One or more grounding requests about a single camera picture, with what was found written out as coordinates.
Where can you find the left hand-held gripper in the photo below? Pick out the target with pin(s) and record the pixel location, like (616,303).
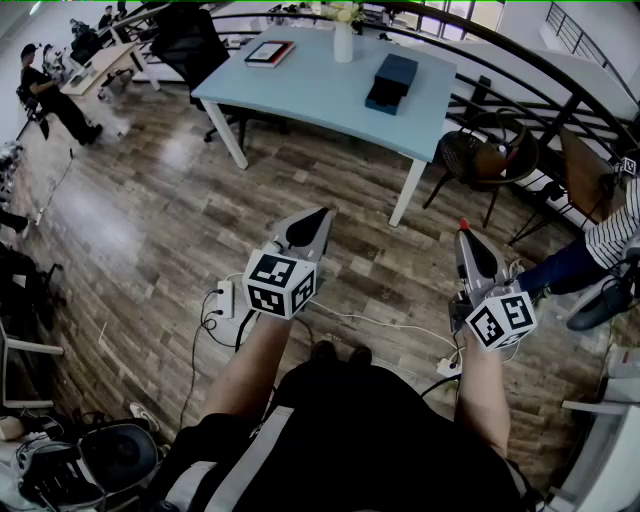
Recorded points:
(280,282)

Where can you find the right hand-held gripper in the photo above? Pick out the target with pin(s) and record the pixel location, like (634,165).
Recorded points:
(500,320)

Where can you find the dark teal drawer box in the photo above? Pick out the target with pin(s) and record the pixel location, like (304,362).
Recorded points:
(395,75)

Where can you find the person's right forearm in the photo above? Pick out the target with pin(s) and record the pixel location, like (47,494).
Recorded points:
(482,400)

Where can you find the person's left forearm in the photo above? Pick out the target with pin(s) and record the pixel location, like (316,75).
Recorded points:
(240,370)

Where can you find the white table leg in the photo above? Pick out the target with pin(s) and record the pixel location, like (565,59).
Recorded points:
(227,130)
(407,192)

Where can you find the dark wicker chair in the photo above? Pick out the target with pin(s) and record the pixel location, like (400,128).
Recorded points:
(470,155)

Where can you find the white power strip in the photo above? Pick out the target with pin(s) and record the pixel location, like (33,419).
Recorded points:
(226,300)

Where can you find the white power adapter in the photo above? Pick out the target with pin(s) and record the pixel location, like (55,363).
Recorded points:
(446,367)

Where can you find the person's left black shoe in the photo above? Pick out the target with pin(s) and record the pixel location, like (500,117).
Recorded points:
(325,351)

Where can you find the person's black shoe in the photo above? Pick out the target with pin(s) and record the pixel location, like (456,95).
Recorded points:
(361,355)
(325,351)

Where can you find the person's right black shoe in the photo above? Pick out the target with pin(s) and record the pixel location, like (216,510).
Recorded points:
(361,355)

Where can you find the brown wooden side table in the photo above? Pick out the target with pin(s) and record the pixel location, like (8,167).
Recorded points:
(585,175)

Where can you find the light blue table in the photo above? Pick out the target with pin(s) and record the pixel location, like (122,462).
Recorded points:
(562,122)

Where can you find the red book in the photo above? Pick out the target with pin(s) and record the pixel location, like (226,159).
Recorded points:
(289,50)

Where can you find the black-framed white book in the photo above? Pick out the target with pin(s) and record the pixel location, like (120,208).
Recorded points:
(265,51)

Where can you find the white vase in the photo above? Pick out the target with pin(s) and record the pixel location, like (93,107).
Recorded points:
(343,45)

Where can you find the person's black-clothed torso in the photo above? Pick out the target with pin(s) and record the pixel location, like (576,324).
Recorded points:
(360,440)

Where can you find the yellow flower bouquet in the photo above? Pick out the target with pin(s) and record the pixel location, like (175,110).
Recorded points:
(345,14)

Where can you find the black office chair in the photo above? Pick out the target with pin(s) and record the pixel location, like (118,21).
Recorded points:
(187,45)

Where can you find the white furniture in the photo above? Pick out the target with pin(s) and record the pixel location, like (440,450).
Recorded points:
(610,450)

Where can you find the white sneaker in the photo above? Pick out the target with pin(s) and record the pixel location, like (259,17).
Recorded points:
(145,416)

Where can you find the light wooden desk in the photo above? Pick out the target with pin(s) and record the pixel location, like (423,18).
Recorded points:
(107,62)

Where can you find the black round bag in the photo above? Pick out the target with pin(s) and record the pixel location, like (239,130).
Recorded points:
(120,455)

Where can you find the white metal frame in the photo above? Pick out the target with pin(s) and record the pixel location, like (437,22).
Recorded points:
(35,346)

